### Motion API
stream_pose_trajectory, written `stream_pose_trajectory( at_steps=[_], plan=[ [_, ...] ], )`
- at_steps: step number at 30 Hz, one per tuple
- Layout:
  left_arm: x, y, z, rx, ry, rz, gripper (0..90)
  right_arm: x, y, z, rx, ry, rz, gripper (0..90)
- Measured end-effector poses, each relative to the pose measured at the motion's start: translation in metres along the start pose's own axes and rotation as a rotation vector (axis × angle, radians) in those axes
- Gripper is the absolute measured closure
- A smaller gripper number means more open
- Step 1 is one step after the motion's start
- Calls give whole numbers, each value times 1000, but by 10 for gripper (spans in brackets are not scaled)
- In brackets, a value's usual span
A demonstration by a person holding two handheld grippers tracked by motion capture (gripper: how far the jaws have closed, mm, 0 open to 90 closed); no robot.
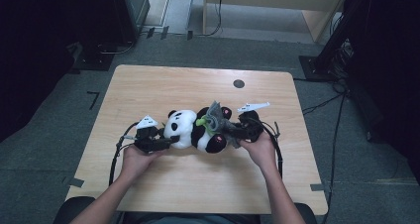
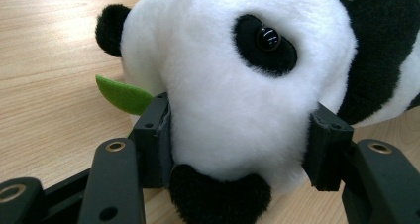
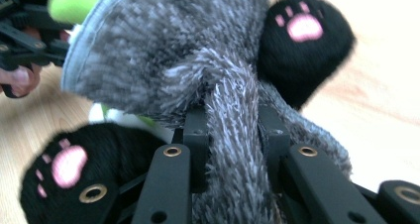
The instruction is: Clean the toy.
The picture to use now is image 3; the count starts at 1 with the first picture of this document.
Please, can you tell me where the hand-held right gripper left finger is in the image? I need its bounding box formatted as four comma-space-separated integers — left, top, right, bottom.
182, 107, 211, 193

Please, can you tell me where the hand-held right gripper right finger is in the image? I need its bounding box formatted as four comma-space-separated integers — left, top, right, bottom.
258, 104, 292, 192

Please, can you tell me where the panda plush toy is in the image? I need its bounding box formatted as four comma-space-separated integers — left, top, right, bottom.
19, 0, 357, 224

